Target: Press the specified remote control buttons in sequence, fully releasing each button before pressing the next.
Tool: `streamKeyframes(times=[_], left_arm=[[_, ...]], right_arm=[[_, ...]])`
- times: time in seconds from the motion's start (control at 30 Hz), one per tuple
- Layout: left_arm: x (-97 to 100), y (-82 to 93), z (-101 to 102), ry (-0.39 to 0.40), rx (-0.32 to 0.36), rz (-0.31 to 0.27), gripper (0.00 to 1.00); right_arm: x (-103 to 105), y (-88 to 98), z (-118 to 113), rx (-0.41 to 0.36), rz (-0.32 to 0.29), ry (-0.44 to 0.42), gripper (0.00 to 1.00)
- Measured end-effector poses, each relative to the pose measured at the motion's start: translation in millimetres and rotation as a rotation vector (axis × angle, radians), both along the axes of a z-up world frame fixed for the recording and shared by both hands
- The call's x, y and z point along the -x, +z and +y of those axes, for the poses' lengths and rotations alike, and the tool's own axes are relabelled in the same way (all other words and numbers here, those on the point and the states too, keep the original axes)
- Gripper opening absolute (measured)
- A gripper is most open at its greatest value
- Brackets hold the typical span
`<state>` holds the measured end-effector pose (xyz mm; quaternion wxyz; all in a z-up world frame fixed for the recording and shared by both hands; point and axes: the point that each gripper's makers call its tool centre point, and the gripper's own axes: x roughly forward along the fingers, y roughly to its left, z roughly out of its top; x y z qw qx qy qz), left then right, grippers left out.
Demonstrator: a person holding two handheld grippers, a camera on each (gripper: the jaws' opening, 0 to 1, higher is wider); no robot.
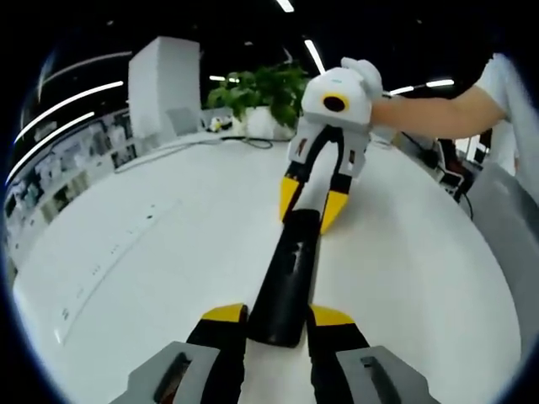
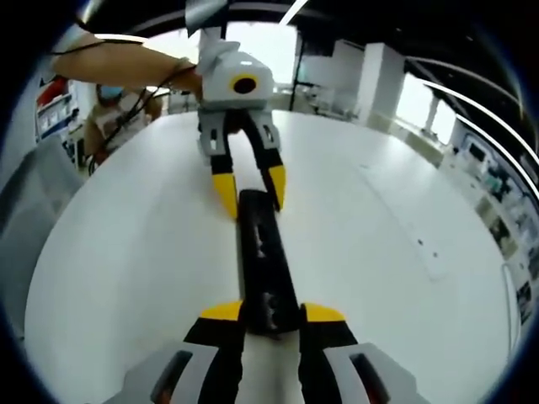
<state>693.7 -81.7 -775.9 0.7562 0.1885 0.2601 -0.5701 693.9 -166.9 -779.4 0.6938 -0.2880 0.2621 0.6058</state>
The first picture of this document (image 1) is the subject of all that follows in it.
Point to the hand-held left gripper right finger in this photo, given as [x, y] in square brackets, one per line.
[337, 336]

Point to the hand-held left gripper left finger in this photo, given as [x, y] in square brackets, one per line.
[219, 336]

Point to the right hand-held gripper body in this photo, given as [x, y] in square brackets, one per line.
[320, 90]

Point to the black remote control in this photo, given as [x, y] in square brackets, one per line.
[286, 286]

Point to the person's right hand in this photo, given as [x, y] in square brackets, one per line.
[370, 78]

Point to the white ceiling light strip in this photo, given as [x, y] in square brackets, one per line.
[50, 136]
[313, 56]
[440, 83]
[71, 101]

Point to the potted green plant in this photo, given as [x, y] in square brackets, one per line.
[269, 92]

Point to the small yellow white device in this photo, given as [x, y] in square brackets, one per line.
[221, 124]

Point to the black office chair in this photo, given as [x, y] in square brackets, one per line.
[452, 164]

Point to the grey laptop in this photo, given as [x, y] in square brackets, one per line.
[183, 121]

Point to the white pillar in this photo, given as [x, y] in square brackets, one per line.
[164, 80]

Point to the person's white shirt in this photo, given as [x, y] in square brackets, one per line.
[509, 105]

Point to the office display shelving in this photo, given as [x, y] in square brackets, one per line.
[63, 168]

